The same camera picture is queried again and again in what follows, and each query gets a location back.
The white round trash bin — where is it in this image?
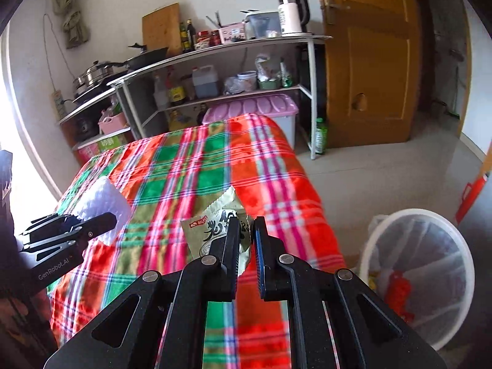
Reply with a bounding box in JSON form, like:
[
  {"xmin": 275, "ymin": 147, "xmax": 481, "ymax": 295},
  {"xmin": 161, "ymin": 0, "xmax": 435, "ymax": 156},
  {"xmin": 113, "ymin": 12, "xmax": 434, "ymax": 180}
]
[{"xmin": 357, "ymin": 207, "xmax": 475, "ymax": 351}]

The green plastic bottle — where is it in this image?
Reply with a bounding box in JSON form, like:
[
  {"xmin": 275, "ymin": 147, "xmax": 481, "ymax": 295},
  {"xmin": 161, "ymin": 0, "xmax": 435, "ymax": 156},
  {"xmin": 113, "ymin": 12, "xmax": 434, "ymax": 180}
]
[{"xmin": 314, "ymin": 117, "xmax": 328, "ymax": 155}]

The pink box on shelf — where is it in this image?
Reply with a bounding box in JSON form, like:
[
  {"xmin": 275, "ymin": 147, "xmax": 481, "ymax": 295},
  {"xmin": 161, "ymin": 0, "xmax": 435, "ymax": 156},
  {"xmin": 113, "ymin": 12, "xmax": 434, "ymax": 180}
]
[{"xmin": 219, "ymin": 22, "xmax": 247, "ymax": 44}]

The red snack bag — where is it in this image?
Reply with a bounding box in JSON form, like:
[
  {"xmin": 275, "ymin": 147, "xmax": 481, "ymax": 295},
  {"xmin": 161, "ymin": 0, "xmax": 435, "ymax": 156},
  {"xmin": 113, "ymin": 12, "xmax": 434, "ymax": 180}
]
[{"xmin": 384, "ymin": 271, "xmax": 415, "ymax": 324}]

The translucent trash bin liner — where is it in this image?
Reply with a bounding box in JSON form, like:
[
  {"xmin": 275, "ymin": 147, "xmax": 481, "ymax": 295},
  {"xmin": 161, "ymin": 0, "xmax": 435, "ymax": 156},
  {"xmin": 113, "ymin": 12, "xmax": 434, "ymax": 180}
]
[{"xmin": 364, "ymin": 214, "xmax": 468, "ymax": 345}]

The grey plastic jug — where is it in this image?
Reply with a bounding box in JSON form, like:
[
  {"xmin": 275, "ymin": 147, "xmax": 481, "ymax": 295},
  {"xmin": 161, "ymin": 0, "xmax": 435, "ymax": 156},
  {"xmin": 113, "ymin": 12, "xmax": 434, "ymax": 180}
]
[{"xmin": 192, "ymin": 65, "xmax": 219, "ymax": 99}]

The pink lid storage box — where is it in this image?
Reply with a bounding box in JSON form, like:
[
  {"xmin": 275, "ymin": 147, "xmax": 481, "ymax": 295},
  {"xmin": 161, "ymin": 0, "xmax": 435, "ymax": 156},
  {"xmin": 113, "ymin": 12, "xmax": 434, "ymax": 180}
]
[{"xmin": 202, "ymin": 93, "xmax": 299, "ymax": 148}]

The white metal shelf rack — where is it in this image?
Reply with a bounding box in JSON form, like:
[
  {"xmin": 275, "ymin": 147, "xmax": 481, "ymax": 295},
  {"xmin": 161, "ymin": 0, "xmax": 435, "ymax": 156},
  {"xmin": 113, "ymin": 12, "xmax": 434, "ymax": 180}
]
[{"xmin": 60, "ymin": 34, "xmax": 326, "ymax": 162}]

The pale green snack packet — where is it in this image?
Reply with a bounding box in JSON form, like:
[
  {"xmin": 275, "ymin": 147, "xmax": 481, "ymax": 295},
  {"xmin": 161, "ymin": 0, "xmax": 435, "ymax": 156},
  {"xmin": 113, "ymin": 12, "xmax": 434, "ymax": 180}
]
[{"xmin": 181, "ymin": 186, "xmax": 252, "ymax": 276}]

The dark sauce bottle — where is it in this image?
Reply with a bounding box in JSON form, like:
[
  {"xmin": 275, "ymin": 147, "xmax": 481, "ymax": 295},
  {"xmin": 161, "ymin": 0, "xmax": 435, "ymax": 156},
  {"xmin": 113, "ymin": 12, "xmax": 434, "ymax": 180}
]
[{"xmin": 187, "ymin": 19, "xmax": 196, "ymax": 51}]

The wooden door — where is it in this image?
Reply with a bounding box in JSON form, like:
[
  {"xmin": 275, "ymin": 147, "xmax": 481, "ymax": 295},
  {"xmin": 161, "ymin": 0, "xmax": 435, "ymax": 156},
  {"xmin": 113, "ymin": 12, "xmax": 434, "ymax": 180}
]
[{"xmin": 320, "ymin": 0, "xmax": 421, "ymax": 148}]

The clear plastic container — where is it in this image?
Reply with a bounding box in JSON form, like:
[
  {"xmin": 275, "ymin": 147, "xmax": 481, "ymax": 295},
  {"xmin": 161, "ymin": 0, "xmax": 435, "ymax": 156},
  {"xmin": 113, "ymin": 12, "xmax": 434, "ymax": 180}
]
[{"xmin": 243, "ymin": 10, "xmax": 282, "ymax": 40}]

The white foam pad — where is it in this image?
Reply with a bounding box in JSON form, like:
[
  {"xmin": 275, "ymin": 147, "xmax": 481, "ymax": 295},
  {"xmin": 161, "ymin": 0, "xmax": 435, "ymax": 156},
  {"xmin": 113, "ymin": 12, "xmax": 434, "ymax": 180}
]
[{"xmin": 70, "ymin": 176, "xmax": 132, "ymax": 247}]

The white electric kettle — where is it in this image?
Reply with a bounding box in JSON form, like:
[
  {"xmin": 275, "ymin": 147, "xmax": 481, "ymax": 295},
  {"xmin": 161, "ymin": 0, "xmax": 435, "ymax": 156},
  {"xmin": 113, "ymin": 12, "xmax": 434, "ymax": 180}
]
[{"xmin": 278, "ymin": 0, "xmax": 310, "ymax": 36}]

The red flat plastic item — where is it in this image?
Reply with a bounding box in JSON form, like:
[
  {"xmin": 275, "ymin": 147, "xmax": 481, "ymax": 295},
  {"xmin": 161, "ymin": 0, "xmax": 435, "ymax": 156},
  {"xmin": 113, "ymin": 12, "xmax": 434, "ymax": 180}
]
[{"xmin": 455, "ymin": 173, "xmax": 490, "ymax": 224}]

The black frying pan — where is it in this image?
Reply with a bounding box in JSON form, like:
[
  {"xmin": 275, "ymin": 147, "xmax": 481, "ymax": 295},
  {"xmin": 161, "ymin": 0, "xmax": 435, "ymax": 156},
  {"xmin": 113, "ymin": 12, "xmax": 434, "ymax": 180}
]
[{"xmin": 98, "ymin": 43, "xmax": 169, "ymax": 71}]

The steel cooking pot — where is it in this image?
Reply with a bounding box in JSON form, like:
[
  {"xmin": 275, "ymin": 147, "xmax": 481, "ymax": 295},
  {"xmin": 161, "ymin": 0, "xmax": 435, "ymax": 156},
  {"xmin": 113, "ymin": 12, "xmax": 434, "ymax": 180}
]
[{"xmin": 73, "ymin": 61, "xmax": 113, "ymax": 97}]

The yellow label oil bottle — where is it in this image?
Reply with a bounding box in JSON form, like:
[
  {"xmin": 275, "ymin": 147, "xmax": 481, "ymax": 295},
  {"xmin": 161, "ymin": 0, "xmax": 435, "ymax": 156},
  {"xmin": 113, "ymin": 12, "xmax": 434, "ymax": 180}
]
[{"xmin": 167, "ymin": 68, "xmax": 187, "ymax": 105}]

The red green plaid tablecloth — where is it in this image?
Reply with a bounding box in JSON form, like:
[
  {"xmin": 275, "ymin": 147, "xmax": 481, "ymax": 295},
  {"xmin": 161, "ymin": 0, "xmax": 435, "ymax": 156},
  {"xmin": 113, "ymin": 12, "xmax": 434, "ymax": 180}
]
[{"xmin": 48, "ymin": 114, "xmax": 344, "ymax": 368}]

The wooden cutting board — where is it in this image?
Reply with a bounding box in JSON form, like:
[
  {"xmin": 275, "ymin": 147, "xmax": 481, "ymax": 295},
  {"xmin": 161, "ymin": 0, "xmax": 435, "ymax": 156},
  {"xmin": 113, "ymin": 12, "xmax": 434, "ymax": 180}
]
[{"xmin": 142, "ymin": 2, "xmax": 183, "ymax": 57}]

